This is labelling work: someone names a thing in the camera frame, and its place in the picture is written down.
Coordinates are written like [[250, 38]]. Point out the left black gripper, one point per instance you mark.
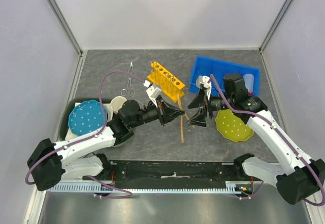
[[167, 112]]

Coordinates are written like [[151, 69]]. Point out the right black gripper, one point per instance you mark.
[[199, 119]]

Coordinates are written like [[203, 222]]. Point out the metal crucible tongs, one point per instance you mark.
[[129, 87]]

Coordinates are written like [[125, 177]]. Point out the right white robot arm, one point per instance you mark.
[[298, 175]]

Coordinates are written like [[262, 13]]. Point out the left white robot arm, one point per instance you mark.
[[51, 162]]

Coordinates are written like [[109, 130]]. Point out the yellow test tube rack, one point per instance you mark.
[[181, 85]]

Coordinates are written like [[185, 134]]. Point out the green dotted plate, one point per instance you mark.
[[232, 127]]

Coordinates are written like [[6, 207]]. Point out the blue plastic bin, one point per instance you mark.
[[204, 66]]

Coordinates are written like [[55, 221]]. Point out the white cup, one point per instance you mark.
[[117, 103]]

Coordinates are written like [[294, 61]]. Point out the plastic wash bottle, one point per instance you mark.
[[249, 82]]

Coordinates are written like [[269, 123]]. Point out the blue dotted plate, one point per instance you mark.
[[87, 118]]

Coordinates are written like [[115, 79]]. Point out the dark green tray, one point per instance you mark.
[[90, 122]]

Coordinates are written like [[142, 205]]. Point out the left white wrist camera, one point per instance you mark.
[[153, 91]]

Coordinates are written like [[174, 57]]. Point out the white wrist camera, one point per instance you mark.
[[204, 82], [153, 91]]

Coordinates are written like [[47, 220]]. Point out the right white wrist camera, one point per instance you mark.
[[204, 82]]

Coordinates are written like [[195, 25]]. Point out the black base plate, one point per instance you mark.
[[170, 174]]

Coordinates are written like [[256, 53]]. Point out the slotted cable duct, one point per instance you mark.
[[92, 187]]

